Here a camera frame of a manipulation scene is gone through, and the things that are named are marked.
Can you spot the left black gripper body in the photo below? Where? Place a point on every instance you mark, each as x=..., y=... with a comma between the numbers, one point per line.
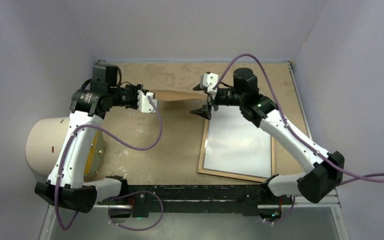
x=126, y=96

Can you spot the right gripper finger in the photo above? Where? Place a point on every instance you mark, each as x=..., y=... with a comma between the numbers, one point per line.
x=205, y=112
x=198, y=87

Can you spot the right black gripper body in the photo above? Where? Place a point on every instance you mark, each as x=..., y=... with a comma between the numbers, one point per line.
x=227, y=96

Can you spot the wooden picture frame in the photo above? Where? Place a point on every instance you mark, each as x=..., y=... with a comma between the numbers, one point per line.
x=202, y=149

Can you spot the dark landscape photo print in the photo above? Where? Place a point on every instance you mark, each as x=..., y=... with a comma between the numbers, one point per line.
x=238, y=145

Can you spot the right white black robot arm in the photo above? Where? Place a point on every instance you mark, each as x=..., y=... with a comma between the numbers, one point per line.
x=319, y=176

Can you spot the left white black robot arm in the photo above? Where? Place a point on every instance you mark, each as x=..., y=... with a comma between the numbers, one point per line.
x=65, y=186

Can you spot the white cylinder with orange lid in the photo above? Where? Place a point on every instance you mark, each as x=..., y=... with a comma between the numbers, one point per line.
x=45, y=142

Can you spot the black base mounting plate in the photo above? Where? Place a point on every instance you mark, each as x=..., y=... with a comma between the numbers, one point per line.
x=195, y=198

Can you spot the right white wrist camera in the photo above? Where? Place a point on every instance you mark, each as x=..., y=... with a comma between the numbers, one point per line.
x=208, y=83

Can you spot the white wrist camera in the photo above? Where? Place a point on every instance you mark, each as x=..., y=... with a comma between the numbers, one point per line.
x=208, y=83
x=146, y=102

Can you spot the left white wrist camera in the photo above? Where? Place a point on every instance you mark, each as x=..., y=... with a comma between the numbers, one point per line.
x=146, y=102

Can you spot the aluminium rail frame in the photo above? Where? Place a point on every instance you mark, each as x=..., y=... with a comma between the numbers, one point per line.
x=65, y=188

